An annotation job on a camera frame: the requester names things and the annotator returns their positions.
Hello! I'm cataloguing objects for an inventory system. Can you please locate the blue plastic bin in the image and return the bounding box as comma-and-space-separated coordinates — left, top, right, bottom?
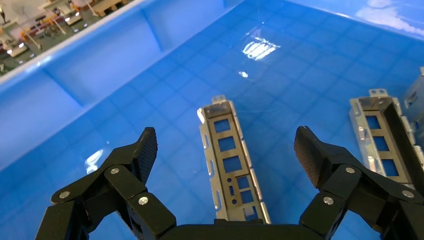
0, 0, 424, 240

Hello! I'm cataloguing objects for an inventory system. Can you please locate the silver metal bracket part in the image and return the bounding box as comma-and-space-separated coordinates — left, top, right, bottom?
402, 66, 424, 133
197, 95, 272, 224
349, 88, 424, 190

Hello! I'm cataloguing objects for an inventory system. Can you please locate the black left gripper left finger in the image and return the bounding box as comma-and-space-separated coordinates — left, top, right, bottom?
34, 127, 176, 240

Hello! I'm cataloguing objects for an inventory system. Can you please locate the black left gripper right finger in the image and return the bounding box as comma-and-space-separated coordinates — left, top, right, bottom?
294, 125, 424, 240

